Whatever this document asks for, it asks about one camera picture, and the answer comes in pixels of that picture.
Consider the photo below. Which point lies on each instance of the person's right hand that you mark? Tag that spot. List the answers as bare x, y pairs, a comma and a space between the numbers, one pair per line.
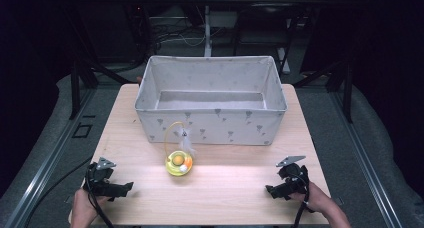
315, 199

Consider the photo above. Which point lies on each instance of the yellow cat toy with feather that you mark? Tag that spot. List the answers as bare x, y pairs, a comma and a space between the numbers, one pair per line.
179, 164

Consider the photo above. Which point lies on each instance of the black chair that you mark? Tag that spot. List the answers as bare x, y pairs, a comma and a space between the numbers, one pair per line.
263, 31

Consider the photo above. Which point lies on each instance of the white table leg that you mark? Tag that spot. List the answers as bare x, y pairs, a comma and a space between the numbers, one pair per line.
207, 31

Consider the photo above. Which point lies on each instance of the black metal stand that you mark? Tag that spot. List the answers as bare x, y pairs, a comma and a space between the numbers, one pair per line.
340, 88
80, 88

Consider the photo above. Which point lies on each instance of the person's left hand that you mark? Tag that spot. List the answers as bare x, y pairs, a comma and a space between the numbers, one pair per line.
83, 209

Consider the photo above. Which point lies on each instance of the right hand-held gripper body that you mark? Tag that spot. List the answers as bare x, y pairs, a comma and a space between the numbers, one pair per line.
293, 179

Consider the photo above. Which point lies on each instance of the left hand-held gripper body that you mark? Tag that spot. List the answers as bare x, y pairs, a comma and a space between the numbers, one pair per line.
100, 183

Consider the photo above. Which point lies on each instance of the grey printed fabric storage box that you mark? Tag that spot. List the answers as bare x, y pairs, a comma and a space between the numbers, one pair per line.
213, 124

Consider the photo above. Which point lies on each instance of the metal floor rail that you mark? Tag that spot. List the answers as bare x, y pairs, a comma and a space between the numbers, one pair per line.
50, 158
366, 161

